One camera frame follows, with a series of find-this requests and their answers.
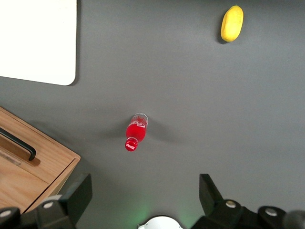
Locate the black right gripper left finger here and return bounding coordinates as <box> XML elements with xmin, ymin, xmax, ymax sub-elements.
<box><xmin>0</xmin><ymin>173</ymin><xmax>93</xmax><ymax>229</ymax></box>

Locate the red cola bottle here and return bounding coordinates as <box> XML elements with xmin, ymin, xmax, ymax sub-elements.
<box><xmin>124</xmin><ymin>112</ymin><xmax>150</xmax><ymax>153</ymax></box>

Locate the yellow lemon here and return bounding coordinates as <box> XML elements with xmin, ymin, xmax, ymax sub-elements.
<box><xmin>220</xmin><ymin>4</ymin><xmax>244</xmax><ymax>44</ymax></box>

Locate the beige rounded tray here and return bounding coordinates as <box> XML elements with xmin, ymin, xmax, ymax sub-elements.
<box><xmin>0</xmin><ymin>0</ymin><xmax>78</xmax><ymax>86</ymax></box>

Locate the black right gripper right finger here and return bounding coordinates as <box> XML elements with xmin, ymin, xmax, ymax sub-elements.
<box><xmin>190</xmin><ymin>173</ymin><xmax>305</xmax><ymax>229</ymax></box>

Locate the wooden drawer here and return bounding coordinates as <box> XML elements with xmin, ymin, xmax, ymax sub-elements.
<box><xmin>0</xmin><ymin>106</ymin><xmax>81</xmax><ymax>185</ymax></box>

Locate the black drawer handle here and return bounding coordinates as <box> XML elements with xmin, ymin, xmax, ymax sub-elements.
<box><xmin>0</xmin><ymin>127</ymin><xmax>37</xmax><ymax>162</ymax></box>

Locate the wooden drawer cabinet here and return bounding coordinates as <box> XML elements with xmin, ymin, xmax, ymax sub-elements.
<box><xmin>0</xmin><ymin>106</ymin><xmax>81</xmax><ymax>214</ymax></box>

